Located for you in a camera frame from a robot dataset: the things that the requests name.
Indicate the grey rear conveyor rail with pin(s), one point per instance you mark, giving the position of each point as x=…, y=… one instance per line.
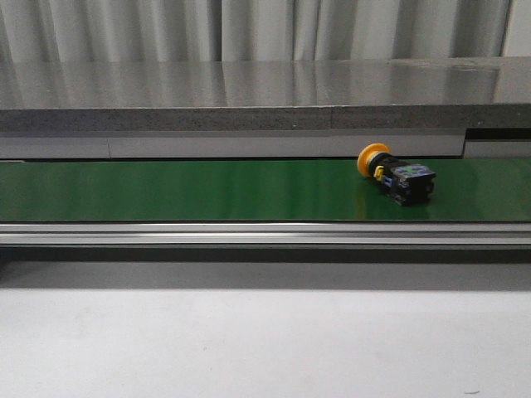
x=331, y=143

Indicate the yellow push button switch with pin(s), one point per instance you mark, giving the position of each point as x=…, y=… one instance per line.
x=405, y=183

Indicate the aluminium front conveyor rail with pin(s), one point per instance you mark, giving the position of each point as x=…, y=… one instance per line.
x=355, y=233

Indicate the green conveyor belt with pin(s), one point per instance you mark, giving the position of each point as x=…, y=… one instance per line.
x=257, y=190

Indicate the grey pleated curtain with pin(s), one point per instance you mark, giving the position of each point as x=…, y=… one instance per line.
x=61, y=31

